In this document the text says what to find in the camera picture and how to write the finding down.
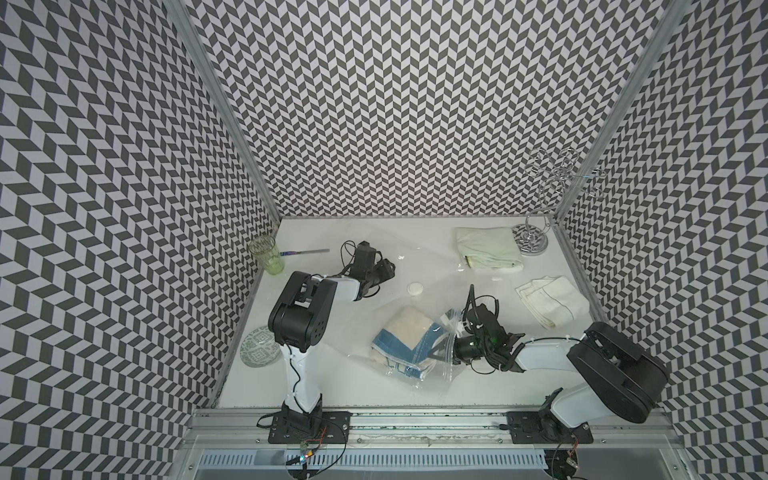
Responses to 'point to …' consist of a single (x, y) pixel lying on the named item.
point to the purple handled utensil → (283, 253)
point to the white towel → (553, 300)
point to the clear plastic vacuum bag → (430, 278)
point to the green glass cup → (268, 254)
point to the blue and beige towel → (407, 338)
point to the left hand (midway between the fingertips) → (391, 270)
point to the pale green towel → (489, 248)
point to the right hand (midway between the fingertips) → (430, 361)
